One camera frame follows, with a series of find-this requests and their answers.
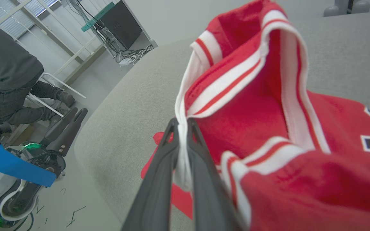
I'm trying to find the red Bulls jersey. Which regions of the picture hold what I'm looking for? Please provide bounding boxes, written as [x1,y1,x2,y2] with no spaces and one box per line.
[140,0,370,231]

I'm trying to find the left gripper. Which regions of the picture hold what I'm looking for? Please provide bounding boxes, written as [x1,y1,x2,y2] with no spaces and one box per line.
[8,107,89,178]

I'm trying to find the black computer tower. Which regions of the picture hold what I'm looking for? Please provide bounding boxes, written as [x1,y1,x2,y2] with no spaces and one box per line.
[100,0,143,49]

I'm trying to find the blue left camera bracket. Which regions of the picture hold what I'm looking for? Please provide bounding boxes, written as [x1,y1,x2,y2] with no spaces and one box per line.
[0,144,57,187]

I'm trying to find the person in dark clothes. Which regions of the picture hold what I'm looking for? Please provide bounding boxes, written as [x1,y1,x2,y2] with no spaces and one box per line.
[0,18,76,129]

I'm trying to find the tangle of floor cables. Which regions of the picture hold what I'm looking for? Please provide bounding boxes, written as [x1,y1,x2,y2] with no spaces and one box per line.
[66,0,155,66]

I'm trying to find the teal bar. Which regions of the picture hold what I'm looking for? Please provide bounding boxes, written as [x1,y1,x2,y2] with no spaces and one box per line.
[82,2,115,32]

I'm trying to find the white left wrist hose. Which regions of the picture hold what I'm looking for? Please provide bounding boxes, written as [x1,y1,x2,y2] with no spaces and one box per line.
[0,179,40,222]

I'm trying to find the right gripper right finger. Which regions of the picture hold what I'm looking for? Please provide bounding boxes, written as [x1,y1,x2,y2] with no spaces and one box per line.
[186,118,247,231]

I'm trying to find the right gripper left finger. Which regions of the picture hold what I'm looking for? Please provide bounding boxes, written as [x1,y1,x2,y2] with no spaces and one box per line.
[121,117,180,231]

